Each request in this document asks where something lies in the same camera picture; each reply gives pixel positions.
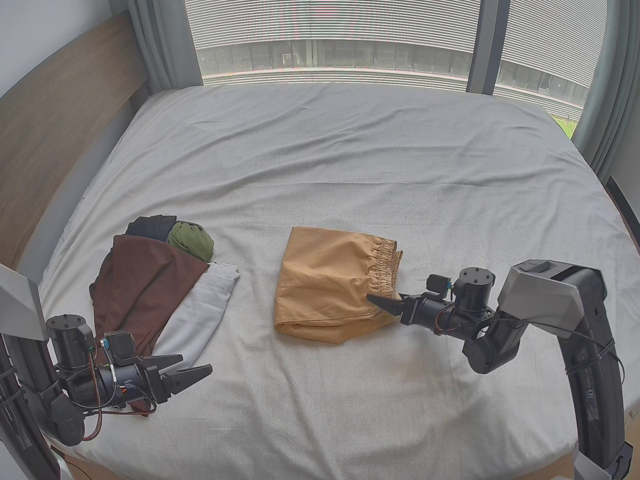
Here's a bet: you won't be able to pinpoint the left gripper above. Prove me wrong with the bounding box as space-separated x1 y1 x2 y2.
96 353 213 405

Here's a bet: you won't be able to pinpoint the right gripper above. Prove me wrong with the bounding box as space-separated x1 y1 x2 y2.
399 293 457 332

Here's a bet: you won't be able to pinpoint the tan shorts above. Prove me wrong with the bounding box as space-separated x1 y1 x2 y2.
273 225 405 345

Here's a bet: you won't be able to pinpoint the bed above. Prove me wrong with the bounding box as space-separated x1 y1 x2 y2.
0 10 640 476

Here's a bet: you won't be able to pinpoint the pale grey garment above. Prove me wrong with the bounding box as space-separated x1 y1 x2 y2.
150 262 241 374

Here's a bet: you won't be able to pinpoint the brown garment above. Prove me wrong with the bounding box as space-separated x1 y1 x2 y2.
89 234 211 419

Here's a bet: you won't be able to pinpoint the green garment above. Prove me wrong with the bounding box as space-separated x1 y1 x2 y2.
166 222 215 262

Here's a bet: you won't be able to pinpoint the black garment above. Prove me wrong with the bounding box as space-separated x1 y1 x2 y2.
125 214 178 244

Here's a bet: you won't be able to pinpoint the window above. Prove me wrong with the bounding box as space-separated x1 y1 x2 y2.
180 0 611 134

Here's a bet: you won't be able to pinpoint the grey-green curtain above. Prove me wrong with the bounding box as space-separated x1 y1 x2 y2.
570 0 640 184
105 0 203 94

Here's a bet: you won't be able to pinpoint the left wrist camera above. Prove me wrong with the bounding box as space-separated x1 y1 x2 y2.
100 331 137 366

